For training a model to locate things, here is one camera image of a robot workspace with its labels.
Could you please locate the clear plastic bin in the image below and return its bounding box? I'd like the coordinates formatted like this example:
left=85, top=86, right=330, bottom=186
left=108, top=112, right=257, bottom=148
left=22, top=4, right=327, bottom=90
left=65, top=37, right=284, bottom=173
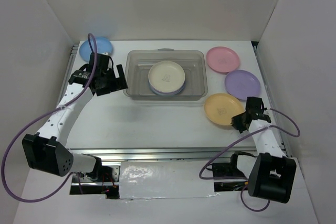
left=123, top=49, right=208, bottom=101

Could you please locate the orange plastic plate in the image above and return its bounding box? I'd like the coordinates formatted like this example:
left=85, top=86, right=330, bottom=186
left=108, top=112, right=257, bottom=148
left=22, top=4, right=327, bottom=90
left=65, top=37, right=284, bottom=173
left=203, top=93, right=245, bottom=127

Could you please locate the pink plastic plate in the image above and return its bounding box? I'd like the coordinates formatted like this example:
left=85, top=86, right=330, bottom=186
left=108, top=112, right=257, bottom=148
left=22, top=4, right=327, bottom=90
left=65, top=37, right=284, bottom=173
left=206, top=46, right=240, bottom=73

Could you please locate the white watermelon pattern plate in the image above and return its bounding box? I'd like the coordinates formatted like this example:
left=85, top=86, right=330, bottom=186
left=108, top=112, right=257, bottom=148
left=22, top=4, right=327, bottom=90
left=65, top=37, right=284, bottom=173
left=150, top=86, right=184, bottom=97

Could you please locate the blue plastic plate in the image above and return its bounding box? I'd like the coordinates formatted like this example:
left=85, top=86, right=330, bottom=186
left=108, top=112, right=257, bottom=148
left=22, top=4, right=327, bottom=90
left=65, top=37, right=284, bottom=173
left=79, top=37, right=113, bottom=62

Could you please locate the cream plastic plate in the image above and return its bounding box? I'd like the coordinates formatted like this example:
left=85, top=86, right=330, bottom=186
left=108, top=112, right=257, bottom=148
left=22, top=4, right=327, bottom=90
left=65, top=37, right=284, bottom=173
left=148, top=61, right=185, bottom=92

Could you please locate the white front cover panel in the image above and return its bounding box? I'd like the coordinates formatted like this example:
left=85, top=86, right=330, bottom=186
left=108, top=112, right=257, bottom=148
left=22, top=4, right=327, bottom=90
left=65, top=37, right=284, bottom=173
left=119, top=161, right=215, bottom=199

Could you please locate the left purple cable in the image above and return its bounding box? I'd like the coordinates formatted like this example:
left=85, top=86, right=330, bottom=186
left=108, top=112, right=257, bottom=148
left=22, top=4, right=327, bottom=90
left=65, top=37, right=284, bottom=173
left=1, top=33, right=100, bottom=203

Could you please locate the purple plastic plate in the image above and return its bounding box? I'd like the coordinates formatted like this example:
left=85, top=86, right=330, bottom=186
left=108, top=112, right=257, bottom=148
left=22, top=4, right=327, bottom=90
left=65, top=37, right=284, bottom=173
left=224, top=70, right=261, bottom=101
left=149, top=83, right=185, bottom=95

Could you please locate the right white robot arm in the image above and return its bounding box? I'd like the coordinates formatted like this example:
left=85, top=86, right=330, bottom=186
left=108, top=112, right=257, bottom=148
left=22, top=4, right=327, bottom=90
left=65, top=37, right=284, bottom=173
left=232, top=97, right=297, bottom=204

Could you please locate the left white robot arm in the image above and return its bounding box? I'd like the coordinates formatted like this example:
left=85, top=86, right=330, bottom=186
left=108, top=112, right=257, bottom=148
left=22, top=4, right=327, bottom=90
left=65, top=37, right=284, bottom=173
left=22, top=54, right=128, bottom=182

